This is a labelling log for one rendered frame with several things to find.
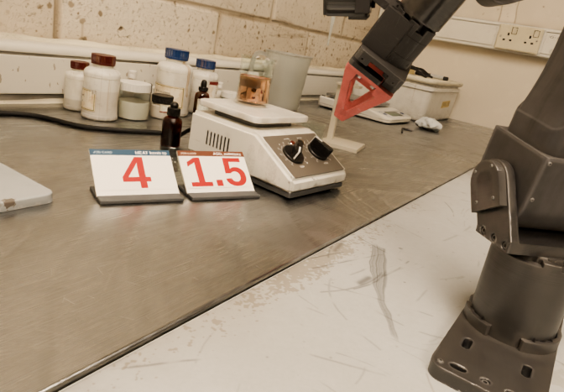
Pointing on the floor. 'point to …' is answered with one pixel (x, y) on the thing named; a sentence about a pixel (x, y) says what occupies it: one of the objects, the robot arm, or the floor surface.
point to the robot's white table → (331, 315)
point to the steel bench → (174, 235)
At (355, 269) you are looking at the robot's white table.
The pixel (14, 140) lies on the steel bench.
